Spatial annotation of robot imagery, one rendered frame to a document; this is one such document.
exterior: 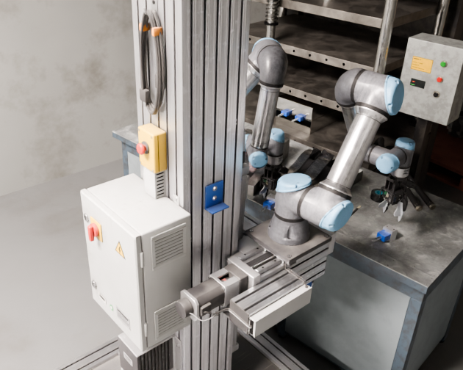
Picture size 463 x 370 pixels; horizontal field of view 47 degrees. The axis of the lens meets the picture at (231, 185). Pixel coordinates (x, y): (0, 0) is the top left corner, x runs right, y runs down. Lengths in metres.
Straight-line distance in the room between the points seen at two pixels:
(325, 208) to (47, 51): 2.85
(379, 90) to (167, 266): 0.87
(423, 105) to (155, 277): 1.83
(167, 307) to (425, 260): 1.11
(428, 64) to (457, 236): 0.91
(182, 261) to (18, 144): 2.70
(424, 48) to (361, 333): 1.45
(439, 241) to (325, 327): 0.69
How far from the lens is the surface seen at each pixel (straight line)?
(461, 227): 2.66
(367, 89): 1.79
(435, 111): 3.00
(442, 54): 2.92
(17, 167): 4.33
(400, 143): 2.18
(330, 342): 2.78
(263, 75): 2.07
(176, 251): 1.71
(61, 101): 4.29
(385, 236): 2.38
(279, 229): 1.87
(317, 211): 1.75
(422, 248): 2.44
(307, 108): 3.31
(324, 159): 2.73
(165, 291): 1.78
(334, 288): 2.57
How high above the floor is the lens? 2.14
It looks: 30 degrees down
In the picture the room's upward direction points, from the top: 3 degrees clockwise
